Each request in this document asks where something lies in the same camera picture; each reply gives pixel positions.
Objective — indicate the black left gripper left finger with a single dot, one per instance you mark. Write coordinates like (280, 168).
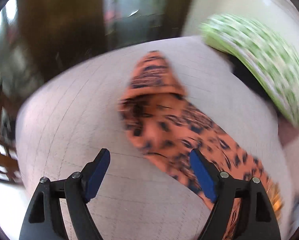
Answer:
(43, 218)

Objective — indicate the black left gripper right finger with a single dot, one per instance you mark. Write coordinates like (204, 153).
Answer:
(256, 217)

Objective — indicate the orange black floral garment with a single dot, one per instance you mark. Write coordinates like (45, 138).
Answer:
(165, 127)

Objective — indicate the pink quilted bolster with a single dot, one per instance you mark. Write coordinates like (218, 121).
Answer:
(286, 132)

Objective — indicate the pale pink quilted bedspread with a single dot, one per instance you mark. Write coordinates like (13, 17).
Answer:
(66, 122)

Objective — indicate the green white patterned cushion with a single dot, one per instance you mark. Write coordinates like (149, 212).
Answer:
(267, 55)

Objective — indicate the dark wooden wardrobe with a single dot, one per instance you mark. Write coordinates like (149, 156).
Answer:
(61, 33)

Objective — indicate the window with frosted glass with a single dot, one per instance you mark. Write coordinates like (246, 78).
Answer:
(130, 22)

